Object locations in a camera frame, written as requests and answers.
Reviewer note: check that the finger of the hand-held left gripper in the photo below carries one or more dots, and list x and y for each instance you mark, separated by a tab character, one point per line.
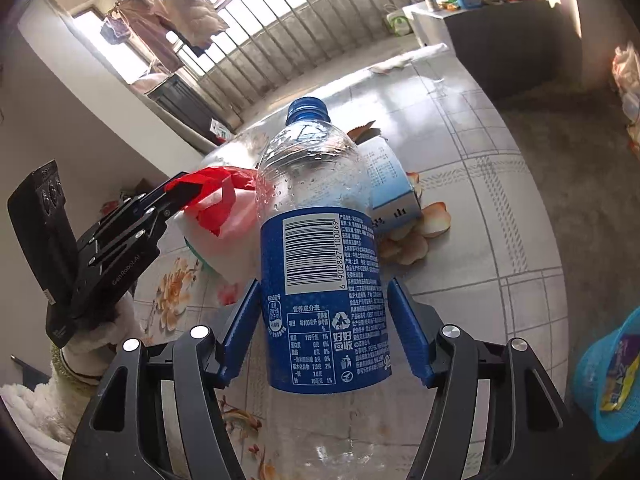
175	186
170	215

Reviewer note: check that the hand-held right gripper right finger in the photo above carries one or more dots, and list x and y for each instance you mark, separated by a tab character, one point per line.
410	335

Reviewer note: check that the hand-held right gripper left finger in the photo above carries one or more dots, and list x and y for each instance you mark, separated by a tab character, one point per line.
240	332

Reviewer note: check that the red and white plastic bag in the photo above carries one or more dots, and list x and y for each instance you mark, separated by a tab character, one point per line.
235	240

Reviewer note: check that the clear bottle with blue label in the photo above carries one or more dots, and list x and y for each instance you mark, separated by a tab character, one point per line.
320	260

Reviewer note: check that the white and blue carton box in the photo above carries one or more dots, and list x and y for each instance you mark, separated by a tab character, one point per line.
390	185

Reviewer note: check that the blue plastic basket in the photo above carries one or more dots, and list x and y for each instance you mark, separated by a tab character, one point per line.
592	390

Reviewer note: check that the purple snack bag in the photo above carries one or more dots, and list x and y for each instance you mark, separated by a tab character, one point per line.
620	370

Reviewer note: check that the person's left forearm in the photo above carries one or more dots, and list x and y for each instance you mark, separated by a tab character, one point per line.
95	355

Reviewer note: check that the pink hanging coat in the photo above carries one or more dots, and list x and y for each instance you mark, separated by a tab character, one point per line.
150	30

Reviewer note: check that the blue hanging garment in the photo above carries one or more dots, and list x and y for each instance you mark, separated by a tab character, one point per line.
115	30

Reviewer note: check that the beige hanging jacket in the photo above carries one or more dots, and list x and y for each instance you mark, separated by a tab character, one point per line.
190	5

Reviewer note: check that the metal window railing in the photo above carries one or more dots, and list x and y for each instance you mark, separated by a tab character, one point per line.
280	25

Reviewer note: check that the white and green bag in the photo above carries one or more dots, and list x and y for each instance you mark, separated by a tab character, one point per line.
399	22

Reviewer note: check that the grey cabinet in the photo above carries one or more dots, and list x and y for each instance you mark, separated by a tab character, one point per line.
500	45

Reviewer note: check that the pink plastic bag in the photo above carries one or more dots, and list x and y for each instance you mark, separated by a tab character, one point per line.
627	80

